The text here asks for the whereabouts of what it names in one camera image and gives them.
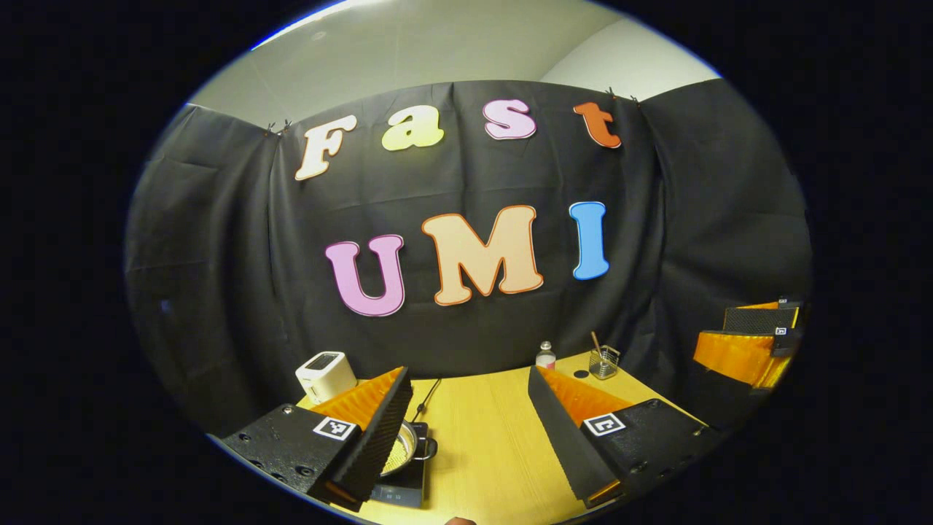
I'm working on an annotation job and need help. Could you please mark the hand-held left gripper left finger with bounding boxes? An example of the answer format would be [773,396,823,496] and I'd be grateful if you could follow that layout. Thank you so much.
[219,366,414,511]

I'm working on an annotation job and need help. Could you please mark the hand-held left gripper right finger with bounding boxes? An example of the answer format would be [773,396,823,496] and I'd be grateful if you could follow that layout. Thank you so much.
[528,365,719,510]

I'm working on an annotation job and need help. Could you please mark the steel pot with black handle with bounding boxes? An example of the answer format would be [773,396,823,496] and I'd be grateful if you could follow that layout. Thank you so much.
[379,419,440,478]

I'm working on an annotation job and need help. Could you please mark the black induction cooktop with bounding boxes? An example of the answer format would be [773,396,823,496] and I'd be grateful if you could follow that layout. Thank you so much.
[368,430,431,509]

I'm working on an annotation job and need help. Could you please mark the pile of pale beans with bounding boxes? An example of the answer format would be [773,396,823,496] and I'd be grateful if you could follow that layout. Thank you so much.
[383,437,410,475]

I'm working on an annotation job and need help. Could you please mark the white toaster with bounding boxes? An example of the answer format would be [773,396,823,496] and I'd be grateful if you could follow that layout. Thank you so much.
[295,351,358,404]

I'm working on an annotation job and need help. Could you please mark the black power cable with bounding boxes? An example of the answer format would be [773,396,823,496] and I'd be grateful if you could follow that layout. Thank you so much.
[412,378,442,424]

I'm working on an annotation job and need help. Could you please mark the wire mesh holder cup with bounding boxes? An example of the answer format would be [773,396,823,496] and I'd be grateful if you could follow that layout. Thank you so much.
[589,345,621,381]

